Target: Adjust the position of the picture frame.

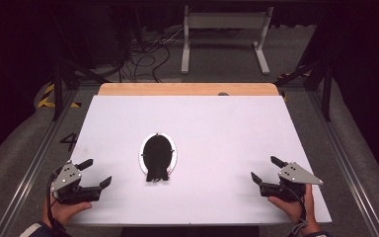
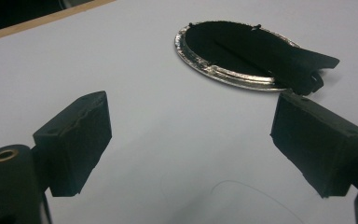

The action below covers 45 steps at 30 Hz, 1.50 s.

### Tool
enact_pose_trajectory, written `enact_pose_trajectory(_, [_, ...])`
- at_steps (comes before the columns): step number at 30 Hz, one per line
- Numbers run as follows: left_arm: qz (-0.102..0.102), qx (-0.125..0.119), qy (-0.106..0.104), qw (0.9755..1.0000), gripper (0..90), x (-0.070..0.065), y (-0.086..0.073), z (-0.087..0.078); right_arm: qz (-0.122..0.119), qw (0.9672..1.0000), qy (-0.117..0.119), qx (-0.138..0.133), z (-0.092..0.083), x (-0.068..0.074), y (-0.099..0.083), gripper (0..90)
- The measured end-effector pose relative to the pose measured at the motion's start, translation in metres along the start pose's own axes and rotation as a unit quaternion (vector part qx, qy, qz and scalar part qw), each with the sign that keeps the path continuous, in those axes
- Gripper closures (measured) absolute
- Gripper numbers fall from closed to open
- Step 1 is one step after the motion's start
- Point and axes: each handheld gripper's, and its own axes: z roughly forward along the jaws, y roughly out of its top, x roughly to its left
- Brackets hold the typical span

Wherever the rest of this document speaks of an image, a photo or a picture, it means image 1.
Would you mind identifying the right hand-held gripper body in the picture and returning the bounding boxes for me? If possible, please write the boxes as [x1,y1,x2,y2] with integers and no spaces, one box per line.
[259,161,325,203]

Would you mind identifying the wooden table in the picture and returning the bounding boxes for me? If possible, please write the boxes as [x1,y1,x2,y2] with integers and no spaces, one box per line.
[97,82,280,97]

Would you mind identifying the yellow black floor tape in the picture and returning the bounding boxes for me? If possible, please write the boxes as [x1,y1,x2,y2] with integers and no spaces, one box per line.
[37,83,82,109]
[277,69,311,102]

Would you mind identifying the black sock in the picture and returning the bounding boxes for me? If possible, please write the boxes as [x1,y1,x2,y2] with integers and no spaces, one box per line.
[142,135,174,183]

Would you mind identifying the right hand-held gripper cable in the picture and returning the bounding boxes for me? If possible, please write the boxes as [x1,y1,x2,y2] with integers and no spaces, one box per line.
[284,184,310,230]

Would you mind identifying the white metal stand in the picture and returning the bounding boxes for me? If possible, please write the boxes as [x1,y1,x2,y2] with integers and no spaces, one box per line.
[181,4,274,76]

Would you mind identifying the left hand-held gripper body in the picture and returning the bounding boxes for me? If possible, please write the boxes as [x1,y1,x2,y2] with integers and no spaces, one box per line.
[49,160,103,205]

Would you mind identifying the person's right hand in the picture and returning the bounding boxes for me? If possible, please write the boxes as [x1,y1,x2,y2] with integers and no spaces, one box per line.
[266,183,322,235]

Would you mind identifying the hand-held gripper cable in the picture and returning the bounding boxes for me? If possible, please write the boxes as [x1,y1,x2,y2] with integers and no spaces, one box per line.
[284,184,310,230]
[45,172,63,236]

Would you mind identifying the black metal stand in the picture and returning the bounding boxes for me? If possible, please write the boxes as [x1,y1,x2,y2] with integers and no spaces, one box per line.
[47,6,113,122]
[274,58,335,122]

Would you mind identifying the left hand-held gripper cable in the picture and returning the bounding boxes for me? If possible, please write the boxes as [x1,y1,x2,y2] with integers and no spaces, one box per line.
[45,172,63,236]

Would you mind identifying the aluminium floor rail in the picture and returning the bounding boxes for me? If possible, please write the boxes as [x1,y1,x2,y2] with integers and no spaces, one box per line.
[309,90,379,237]
[0,88,80,237]

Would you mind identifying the white table board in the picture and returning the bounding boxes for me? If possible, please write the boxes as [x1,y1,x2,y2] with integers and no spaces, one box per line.
[68,95,333,227]

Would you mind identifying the tangle of floor cables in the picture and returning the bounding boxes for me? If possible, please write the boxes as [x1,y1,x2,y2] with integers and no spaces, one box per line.
[117,26,186,83]

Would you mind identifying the person's left hand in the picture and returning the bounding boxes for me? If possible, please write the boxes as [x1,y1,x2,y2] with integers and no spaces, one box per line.
[41,198,93,229]

